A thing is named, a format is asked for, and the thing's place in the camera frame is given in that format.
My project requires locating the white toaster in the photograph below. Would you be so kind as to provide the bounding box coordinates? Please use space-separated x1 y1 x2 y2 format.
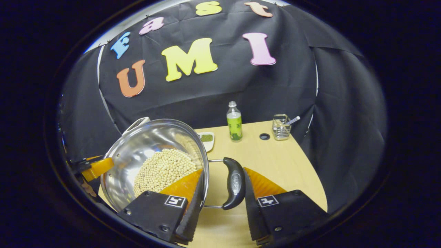
122 116 151 135

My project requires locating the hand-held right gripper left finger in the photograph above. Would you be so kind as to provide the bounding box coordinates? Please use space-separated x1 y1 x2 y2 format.
117 169 205 245

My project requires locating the steel pot with soybeans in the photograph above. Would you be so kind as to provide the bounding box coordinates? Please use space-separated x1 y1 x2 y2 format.
100 119 247 212

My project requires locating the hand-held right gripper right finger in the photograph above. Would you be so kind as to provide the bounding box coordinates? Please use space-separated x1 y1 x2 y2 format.
244 168 329 245

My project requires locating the green label plastic bottle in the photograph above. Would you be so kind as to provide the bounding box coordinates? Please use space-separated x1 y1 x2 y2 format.
226 101 243 142

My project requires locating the metal wire utensil holder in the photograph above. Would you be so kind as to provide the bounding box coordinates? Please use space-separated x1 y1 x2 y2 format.
272 114 292 141

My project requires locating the white divided dish with grains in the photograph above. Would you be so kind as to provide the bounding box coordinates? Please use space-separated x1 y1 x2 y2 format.
198 132 215 153

